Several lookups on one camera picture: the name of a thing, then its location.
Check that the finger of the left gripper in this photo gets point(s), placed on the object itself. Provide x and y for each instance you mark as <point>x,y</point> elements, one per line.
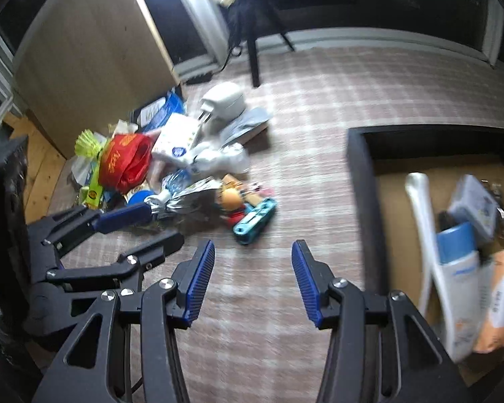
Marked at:
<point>136,214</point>

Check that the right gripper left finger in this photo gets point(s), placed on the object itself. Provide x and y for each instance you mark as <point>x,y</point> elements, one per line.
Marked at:
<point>192,279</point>

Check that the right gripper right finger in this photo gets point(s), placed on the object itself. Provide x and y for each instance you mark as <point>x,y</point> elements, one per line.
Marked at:
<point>313,278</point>

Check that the blue round lid container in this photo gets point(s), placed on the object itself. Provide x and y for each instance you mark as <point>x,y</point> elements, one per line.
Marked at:
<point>137,196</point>

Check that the orange head toy figure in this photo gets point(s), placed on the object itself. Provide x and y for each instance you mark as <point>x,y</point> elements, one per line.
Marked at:
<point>236,198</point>

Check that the white shoehorn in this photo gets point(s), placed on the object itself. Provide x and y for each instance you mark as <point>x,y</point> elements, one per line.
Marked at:
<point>417,188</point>

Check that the white bottle blue cap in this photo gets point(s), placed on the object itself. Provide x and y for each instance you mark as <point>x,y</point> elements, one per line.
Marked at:
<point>458,287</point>

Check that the grey clear card box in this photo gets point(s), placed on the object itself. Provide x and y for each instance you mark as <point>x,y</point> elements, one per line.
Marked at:
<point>472,203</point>

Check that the orange white tissue pack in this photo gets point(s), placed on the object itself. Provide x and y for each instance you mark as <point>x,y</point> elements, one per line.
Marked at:
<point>491,278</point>

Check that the metal keyring clips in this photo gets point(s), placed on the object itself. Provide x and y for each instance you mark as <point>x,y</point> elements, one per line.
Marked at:
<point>496,190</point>

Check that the green yellow packet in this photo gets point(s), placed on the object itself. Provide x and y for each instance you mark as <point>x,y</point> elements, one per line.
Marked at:
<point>90,194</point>

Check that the red fabric bag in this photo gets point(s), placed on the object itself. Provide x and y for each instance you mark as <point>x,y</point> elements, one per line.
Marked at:
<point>125,162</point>

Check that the black storage box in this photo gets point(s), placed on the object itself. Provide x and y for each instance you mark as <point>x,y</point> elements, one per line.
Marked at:
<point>379,160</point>

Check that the yellow green shuttlecock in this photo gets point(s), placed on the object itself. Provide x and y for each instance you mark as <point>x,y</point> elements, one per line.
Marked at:
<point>89,145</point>

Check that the white tissue packet blue logo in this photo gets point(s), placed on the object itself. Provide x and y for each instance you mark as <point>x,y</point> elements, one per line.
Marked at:
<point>176,139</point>

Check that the white crumpled plastic bag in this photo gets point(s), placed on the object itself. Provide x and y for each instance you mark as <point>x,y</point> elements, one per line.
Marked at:
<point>209,159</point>

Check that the wooden cabinet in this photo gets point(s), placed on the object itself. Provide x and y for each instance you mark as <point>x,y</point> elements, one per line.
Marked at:
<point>85,64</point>

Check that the white power adapter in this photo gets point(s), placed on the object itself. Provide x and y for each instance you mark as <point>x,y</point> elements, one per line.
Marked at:
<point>225,101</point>

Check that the grey plastic mailer bag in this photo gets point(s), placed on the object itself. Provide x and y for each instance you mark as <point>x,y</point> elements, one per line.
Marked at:
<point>248,125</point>

